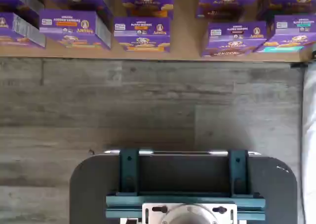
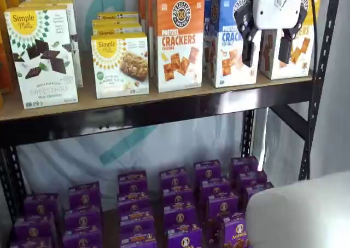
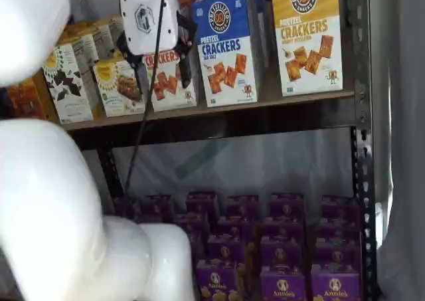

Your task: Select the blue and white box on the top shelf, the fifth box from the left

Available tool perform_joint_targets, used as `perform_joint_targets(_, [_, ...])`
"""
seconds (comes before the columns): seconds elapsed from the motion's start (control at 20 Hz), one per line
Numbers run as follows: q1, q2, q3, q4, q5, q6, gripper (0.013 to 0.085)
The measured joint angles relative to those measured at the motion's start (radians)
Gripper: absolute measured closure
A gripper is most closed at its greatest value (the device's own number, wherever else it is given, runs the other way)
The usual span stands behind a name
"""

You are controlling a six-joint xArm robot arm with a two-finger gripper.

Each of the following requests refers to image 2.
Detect purple Annie's box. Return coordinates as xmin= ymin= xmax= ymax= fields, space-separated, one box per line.
xmin=118 ymin=171 xmax=149 ymax=196
xmin=193 ymin=160 xmax=222 ymax=182
xmin=120 ymin=232 xmax=158 ymax=248
xmin=13 ymin=213 xmax=57 ymax=240
xmin=199 ymin=177 xmax=232 ymax=199
xmin=167 ymin=225 xmax=203 ymax=248
xmin=230 ymin=156 xmax=259 ymax=175
xmin=62 ymin=229 xmax=103 ymax=248
xmin=23 ymin=193 xmax=60 ymax=217
xmin=159 ymin=166 xmax=190 ymax=191
xmin=120 ymin=218 xmax=157 ymax=237
xmin=117 ymin=193 xmax=150 ymax=211
xmin=64 ymin=207 xmax=103 ymax=233
xmin=119 ymin=206 xmax=154 ymax=222
xmin=242 ymin=181 xmax=275 ymax=205
xmin=9 ymin=236 xmax=54 ymax=248
xmin=236 ymin=171 xmax=268 ymax=189
xmin=163 ymin=205 xmax=196 ymax=229
xmin=162 ymin=186 xmax=194 ymax=208
xmin=68 ymin=181 xmax=102 ymax=210
xmin=203 ymin=216 xmax=251 ymax=248
xmin=206 ymin=194 xmax=240 ymax=219

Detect particle board shelf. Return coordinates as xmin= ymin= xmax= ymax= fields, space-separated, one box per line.
xmin=0 ymin=68 xmax=314 ymax=122

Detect black cable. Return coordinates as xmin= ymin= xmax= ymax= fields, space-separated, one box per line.
xmin=309 ymin=0 xmax=320 ymax=78

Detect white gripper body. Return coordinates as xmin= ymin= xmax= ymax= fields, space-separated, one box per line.
xmin=247 ymin=0 xmax=304 ymax=30

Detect blue sea salt cracker box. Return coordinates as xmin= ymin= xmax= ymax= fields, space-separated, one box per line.
xmin=203 ymin=0 xmax=248 ymax=82
xmin=210 ymin=0 xmax=263 ymax=89

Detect white backdrop with teal logo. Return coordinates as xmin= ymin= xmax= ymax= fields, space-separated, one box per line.
xmin=16 ymin=0 xmax=303 ymax=205

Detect yellow pretzel cracker box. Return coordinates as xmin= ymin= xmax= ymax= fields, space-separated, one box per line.
xmin=259 ymin=0 xmax=322 ymax=80

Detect black metal shelving rack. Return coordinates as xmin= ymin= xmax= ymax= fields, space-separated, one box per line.
xmin=0 ymin=0 xmax=342 ymax=248

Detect orange cheddar cracker box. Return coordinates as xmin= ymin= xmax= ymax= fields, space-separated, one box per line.
xmin=137 ymin=0 xmax=176 ymax=38
xmin=144 ymin=0 xmax=192 ymax=88
xmin=151 ymin=0 xmax=205 ymax=93

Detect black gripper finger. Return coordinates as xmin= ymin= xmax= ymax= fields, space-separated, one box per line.
xmin=234 ymin=0 xmax=262 ymax=67
xmin=278 ymin=0 xmax=308 ymax=63

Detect almond flour bars box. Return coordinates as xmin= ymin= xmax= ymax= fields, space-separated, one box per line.
xmin=91 ymin=19 xmax=143 ymax=37
xmin=90 ymin=32 xmax=150 ymax=100
xmin=97 ymin=11 xmax=140 ymax=22

